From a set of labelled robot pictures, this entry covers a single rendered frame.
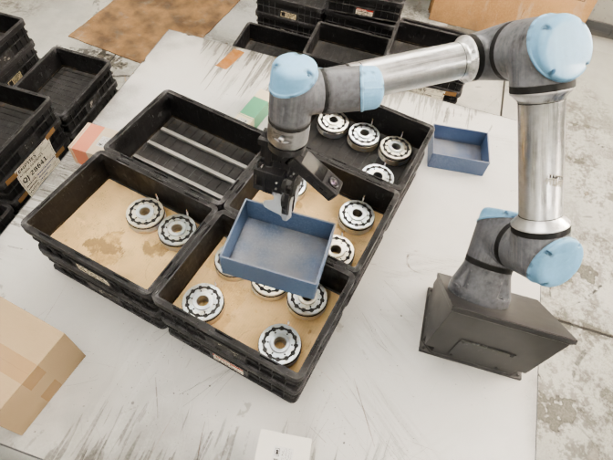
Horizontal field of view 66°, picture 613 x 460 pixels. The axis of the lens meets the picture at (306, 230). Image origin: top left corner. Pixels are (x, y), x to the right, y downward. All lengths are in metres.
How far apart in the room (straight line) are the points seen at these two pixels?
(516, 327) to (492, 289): 0.10
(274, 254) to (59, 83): 1.81
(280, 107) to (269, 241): 0.35
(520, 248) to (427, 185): 0.67
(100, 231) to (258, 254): 0.54
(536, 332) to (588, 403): 1.23
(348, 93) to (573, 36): 0.42
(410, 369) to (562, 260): 0.50
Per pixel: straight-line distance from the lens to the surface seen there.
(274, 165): 0.91
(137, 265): 1.33
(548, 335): 1.21
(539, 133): 1.03
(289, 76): 0.76
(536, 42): 0.97
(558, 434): 2.29
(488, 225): 1.20
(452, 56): 1.05
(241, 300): 1.24
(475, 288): 1.20
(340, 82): 0.81
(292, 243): 1.03
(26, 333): 1.29
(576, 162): 3.17
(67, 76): 2.65
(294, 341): 1.16
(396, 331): 1.39
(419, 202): 1.64
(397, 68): 0.99
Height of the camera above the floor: 1.95
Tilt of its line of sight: 56 degrees down
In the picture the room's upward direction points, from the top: 8 degrees clockwise
